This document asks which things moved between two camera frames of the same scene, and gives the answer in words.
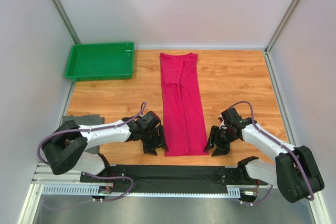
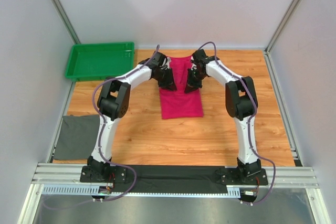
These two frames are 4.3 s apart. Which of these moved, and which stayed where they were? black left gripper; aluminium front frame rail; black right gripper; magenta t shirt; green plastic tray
Moved: black left gripper; magenta t shirt; black right gripper
Stayed: aluminium front frame rail; green plastic tray
